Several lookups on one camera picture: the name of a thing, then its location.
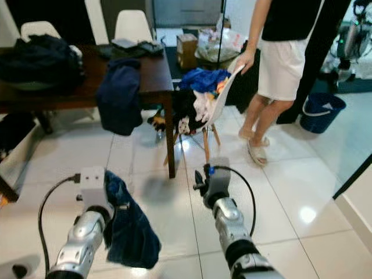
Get grey black machine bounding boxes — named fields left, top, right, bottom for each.
left=334, top=0, right=372, bottom=76

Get person right hand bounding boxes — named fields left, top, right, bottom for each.
left=233, top=49, right=257, bottom=76

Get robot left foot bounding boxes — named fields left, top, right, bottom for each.
left=12, top=262, right=38, bottom=279

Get clear plastic bag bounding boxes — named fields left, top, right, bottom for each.
left=195, top=28, right=248, bottom=70

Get black leaning board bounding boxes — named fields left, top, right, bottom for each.
left=276, top=0, right=352, bottom=124

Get dark folded clothes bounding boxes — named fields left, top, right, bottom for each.
left=99, top=38, right=166, bottom=59

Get blue bucket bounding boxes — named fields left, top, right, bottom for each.
left=301, top=93, right=346, bottom=134

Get blue denim jeans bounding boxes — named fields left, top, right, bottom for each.
left=103, top=170, right=162, bottom=269

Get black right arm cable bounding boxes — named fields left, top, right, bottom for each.
left=209, top=166, right=256, bottom=236

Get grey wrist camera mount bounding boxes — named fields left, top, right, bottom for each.
left=203, top=157, right=230, bottom=207
left=78, top=167, right=114, bottom=213

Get dark wooden table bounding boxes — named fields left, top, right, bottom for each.
left=0, top=45, right=178, bottom=180

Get black white clothes heap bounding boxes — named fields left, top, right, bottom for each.
left=148, top=90, right=221, bottom=137

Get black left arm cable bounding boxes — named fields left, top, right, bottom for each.
left=38, top=174, right=82, bottom=277

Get black clothes pile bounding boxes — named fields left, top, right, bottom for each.
left=0, top=34, right=85, bottom=94

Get grey drawer cabinet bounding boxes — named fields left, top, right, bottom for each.
left=153, top=0, right=224, bottom=28

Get person in white skirt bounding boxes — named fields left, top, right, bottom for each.
left=232, top=0, right=317, bottom=169

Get cardboard box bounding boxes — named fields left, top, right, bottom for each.
left=176, top=33, right=199, bottom=70

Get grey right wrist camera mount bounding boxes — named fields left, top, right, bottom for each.
left=203, top=157, right=230, bottom=207

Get dark blue garment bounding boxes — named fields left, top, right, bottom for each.
left=96, top=58, right=143, bottom=137

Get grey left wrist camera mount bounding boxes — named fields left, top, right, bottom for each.
left=78, top=167, right=114, bottom=213

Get thin black pole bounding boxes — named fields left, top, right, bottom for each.
left=215, top=0, right=227, bottom=69

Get white chair with wooden legs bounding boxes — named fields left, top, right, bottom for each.
left=163, top=63, right=246, bottom=169

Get bright blue garment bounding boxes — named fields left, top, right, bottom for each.
left=179, top=69, right=232, bottom=95

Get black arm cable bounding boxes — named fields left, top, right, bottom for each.
left=38, top=174, right=82, bottom=277
left=209, top=166, right=256, bottom=236

